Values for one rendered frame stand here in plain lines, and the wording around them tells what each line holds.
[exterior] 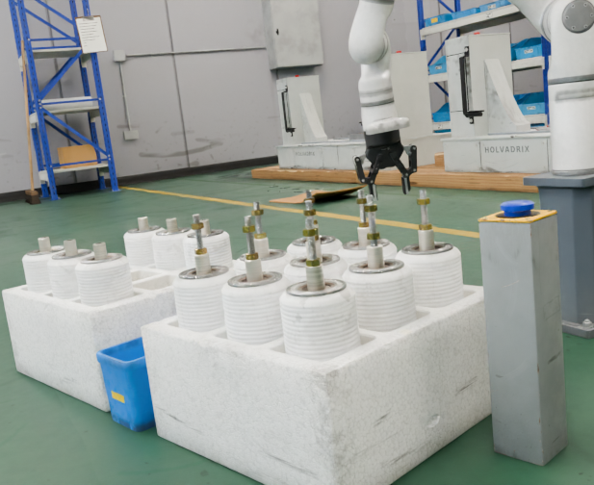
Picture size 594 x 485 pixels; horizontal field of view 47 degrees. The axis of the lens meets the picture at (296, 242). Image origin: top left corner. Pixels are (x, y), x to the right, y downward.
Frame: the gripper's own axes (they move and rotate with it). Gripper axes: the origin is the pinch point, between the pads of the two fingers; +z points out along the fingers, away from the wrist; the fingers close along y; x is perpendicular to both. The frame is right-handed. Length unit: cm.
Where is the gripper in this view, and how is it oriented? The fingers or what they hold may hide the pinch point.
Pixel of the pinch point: (390, 191)
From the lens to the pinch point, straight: 152.1
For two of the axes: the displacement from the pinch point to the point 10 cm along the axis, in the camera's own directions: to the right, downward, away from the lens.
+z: 1.8, 9.4, 3.0
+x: 1.2, 2.8, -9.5
